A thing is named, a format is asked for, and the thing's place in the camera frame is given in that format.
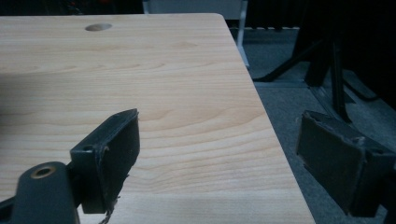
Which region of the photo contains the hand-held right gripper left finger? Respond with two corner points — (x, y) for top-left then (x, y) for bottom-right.
(69, 108), (141, 215)

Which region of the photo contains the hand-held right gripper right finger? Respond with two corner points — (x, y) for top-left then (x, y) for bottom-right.
(295, 110), (396, 217)

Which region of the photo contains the black tripod stand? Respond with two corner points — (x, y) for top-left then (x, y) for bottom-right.
(257, 0), (379, 124)

